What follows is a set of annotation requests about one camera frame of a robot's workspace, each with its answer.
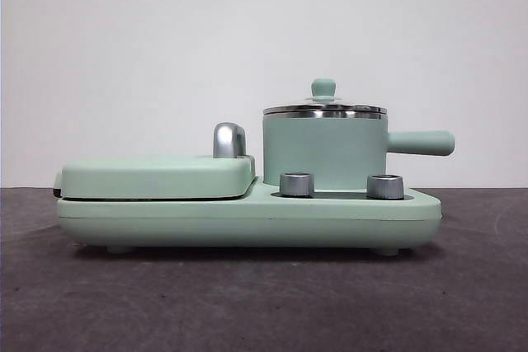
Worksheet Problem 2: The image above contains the green steamer pot with handle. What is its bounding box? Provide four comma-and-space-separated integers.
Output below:
261, 111, 456, 188

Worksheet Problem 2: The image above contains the green griddle cover chrome handle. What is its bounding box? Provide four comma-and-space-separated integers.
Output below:
54, 121, 257, 201

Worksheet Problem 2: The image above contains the glass pot lid green knob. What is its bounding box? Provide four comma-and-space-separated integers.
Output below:
262, 77, 389, 119

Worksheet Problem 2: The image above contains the silver control knob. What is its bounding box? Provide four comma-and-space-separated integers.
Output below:
365, 173, 403, 199
278, 171, 314, 197

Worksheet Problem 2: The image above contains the green breakfast machine base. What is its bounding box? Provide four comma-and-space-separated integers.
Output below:
56, 176, 443, 256

